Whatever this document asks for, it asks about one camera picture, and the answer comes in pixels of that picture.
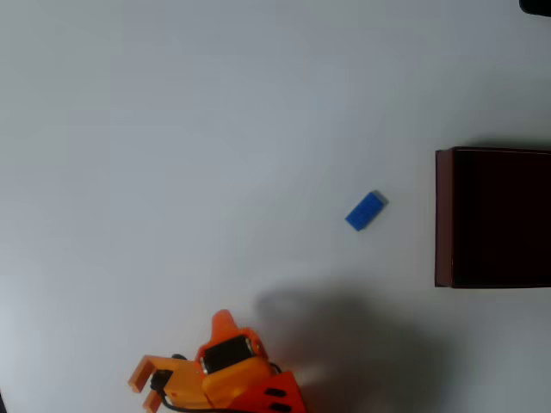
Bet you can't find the dark brown box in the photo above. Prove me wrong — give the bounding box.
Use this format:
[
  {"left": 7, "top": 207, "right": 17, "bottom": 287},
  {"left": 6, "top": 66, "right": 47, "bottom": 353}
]
[{"left": 434, "top": 146, "right": 551, "bottom": 289}]

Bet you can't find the black object at table edge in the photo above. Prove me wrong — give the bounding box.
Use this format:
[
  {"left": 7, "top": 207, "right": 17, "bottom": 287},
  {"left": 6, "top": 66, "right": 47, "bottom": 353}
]
[{"left": 518, "top": 0, "right": 551, "bottom": 17}]

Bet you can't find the small blue block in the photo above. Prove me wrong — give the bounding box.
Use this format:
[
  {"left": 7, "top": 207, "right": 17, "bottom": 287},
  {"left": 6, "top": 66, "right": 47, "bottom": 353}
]
[{"left": 344, "top": 190, "right": 389, "bottom": 232}]

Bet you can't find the orange camera mount bracket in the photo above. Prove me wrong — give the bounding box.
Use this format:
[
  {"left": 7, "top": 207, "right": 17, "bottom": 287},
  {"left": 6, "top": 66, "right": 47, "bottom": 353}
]
[{"left": 127, "top": 354, "right": 207, "bottom": 413}]

